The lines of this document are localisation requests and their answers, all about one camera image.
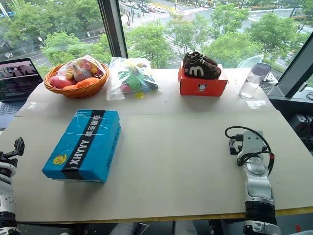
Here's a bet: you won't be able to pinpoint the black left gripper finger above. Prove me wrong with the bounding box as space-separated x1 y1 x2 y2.
13 137 25 158

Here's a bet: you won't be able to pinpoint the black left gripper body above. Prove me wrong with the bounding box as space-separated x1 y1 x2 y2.
0 151 19 168

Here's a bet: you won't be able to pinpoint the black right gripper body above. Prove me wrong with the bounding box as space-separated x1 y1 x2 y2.
228 138 243 156

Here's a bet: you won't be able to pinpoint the blue shoe box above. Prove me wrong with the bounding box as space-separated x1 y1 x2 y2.
42 109 122 183

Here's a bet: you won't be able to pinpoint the orange shoe box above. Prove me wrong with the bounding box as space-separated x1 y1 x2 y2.
178 64 229 97

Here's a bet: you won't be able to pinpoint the open laptop with lit screen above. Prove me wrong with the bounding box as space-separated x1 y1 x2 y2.
0 57 45 131

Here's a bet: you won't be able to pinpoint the clear water bottle lilac lid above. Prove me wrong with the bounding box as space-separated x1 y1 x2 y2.
238 62 272 99

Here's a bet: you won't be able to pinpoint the grey laptop keyboard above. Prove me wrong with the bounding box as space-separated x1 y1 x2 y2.
258 72 280 95

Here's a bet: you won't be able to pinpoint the black equipment case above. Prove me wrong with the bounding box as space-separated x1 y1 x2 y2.
290 113 313 138

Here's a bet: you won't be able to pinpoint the pink plush toy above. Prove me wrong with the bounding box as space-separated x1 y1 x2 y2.
49 75 75 89

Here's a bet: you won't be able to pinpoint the brown shoe with white logo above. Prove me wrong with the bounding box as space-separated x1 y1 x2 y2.
182 51 219 67
184 58 222 80

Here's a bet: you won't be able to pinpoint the orange wicker basket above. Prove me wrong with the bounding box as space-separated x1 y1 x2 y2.
44 62 110 99

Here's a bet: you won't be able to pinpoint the orange plush toy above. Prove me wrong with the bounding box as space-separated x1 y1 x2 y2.
62 77 101 91

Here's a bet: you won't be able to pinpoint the grey unicorn plush toy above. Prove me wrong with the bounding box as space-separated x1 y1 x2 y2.
73 64 93 83

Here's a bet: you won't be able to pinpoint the clear plastic bag over plush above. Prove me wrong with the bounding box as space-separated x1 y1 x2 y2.
57 55 106 82

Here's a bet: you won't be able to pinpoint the clear bag of colourful toys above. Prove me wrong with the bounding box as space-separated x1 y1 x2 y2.
106 56 162 101

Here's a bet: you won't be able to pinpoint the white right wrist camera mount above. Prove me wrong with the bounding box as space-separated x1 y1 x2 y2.
237 130 268 160

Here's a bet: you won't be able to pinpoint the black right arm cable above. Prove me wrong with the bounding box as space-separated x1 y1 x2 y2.
224 126 275 178

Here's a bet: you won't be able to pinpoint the dark window frame post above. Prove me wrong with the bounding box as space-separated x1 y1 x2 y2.
97 0 129 60
266 34 313 99

